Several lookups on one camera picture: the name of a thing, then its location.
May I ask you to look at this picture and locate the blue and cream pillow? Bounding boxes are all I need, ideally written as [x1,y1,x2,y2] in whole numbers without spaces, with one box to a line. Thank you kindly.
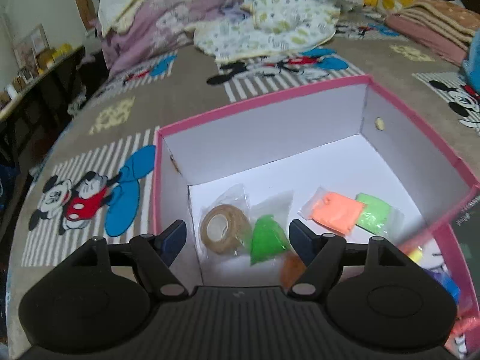
[462,30,480,94]

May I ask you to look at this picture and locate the framed picture on desk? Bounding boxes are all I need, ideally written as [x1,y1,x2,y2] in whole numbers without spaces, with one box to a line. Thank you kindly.
[13,24,49,77]

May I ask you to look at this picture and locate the pink cardboard box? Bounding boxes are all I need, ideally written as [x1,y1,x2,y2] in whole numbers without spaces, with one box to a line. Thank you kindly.
[151,76,479,324]

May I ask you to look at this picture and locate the dark side desk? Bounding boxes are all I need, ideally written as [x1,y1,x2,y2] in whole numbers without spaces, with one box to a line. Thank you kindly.
[1,46,86,167]

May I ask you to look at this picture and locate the folded pink beige blankets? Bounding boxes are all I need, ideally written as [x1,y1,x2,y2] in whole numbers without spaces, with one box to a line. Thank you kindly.
[385,0,479,66]

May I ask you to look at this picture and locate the bagged tan tape roll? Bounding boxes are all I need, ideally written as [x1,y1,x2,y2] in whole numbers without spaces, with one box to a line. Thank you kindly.
[198,184,252,256]

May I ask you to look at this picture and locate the purple floral duvet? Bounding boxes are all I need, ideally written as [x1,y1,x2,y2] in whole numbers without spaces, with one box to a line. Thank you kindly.
[93,0,244,77]

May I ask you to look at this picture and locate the white leaf-print blanket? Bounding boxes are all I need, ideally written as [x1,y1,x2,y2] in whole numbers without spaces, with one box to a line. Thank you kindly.
[191,0,341,63]

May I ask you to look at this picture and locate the bright green clay bag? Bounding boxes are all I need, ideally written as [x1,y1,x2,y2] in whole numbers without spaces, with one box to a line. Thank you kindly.
[250,191,294,265]

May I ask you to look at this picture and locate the lime green clay bag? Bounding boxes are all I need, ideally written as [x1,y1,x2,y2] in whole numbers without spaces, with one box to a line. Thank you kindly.
[355,193,404,241]

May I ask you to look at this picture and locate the dark orange clay bag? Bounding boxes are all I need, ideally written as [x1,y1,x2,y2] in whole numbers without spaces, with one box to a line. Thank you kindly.
[280,252,306,291]

